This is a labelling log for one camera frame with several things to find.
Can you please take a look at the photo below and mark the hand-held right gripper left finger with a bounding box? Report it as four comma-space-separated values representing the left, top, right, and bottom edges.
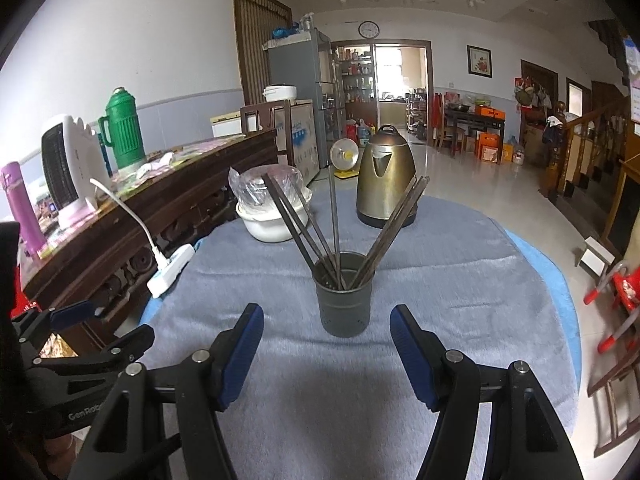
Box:
67, 302, 266, 480

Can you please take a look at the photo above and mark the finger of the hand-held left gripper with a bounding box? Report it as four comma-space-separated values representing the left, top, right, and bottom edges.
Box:
10, 299, 108, 333
32, 324, 156, 378

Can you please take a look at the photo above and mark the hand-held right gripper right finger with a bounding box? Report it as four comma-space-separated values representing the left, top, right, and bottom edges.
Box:
389, 304, 586, 480

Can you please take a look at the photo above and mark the dark metal utensil holder cup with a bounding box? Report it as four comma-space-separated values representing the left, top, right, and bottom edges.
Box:
312, 252, 375, 338

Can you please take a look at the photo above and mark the bundle of dark chopsticks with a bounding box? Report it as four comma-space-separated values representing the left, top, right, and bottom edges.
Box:
261, 172, 431, 291

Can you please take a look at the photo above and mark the person's left forearm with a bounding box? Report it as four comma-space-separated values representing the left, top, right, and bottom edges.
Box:
0, 437, 51, 480

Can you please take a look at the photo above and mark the beige textured cloth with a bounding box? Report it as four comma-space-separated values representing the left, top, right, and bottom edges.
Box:
40, 332, 66, 356

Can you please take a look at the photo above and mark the grey fleece table cloth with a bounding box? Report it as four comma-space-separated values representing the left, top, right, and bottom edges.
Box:
140, 187, 581, 480

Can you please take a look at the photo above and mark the purple thermos bottle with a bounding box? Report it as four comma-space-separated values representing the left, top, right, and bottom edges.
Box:
0, 161, 45, 258

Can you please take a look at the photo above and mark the dark wooden sideboard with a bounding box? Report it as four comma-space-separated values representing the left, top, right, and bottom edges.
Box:
22, 130, 281, 356

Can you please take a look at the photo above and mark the white bowl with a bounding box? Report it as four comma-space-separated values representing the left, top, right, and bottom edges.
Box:
235, 190, 313, 243

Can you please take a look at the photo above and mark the white electric heater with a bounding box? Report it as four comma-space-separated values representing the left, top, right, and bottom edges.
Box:
40, 114, 113, 228

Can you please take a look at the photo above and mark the blue table cover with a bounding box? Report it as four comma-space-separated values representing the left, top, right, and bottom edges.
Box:
502, 227, 583, 386

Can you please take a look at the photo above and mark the white crumpled tissue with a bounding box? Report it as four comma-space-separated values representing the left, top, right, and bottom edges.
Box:
135, 155, 173, 181

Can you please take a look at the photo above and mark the bronze electric kettle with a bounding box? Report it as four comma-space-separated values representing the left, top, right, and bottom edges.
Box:
356, 125, 419, 229

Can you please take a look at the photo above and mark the green thermos flask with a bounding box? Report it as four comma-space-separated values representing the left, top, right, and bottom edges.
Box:
97, 87, 147, 171

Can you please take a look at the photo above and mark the floral sideboard cover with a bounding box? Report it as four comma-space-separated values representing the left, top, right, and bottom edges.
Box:
37, 137, 246, 261

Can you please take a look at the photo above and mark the white step stool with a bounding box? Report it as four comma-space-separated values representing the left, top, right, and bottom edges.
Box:
575, 236, 617, 277

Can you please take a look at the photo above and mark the brown wooden chair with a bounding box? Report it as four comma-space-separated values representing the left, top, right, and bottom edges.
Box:
587, 305, 640, 458

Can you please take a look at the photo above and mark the round yellow sun heater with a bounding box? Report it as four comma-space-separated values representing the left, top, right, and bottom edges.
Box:
329, 138, 361, 181

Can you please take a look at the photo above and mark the small wooden chair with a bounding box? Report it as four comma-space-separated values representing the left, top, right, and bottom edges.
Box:
434, 125, 466, 156

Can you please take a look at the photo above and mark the upright orange carton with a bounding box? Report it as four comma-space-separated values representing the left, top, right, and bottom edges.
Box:
475, 131, 503, 165

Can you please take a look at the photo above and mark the red child's chair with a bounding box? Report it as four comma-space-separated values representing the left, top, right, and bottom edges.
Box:
582, 260, 640, 356

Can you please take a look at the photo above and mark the white chest freezer blue print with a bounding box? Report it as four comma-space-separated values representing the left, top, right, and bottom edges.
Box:
272, 100, 321, 186

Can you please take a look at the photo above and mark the small cream chest freezer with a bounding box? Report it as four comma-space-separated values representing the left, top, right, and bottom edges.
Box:
211, 112, 246, 138

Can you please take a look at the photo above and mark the dark wooden chair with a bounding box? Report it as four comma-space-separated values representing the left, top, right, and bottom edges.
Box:
240, 100, 296, 161

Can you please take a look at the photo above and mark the dark wooden side table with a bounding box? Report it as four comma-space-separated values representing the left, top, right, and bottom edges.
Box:
442, 110, 507, 158

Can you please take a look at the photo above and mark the white rice cooker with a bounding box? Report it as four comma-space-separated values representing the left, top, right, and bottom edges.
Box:
263, 85, 298, 106

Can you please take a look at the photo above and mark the wooden staircase railing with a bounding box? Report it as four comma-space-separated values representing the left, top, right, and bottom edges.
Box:
540, 80, 640, 256

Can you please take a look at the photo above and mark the glass shelf cabinet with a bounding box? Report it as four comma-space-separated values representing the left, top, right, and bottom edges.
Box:
332, 45, 376, 126

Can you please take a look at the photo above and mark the cluster of hanging bags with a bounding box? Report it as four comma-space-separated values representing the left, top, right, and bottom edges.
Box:
514, 76, 553, 111

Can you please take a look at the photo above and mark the grey refrigerator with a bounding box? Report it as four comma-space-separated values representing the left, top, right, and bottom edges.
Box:
263, 29, 333, 111

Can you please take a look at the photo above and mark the brown curtained door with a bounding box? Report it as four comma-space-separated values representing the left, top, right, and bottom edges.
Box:
232, 0, 293, 106

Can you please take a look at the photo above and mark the white power cable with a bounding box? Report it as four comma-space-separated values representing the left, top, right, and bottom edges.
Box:
90, 177, 163, 268

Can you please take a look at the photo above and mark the framed wall picture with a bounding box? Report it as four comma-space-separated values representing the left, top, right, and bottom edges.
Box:
466, 45, 493, 78

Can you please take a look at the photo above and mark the pink wall calendar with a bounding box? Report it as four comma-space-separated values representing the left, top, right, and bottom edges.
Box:
622, 35, 640, 123

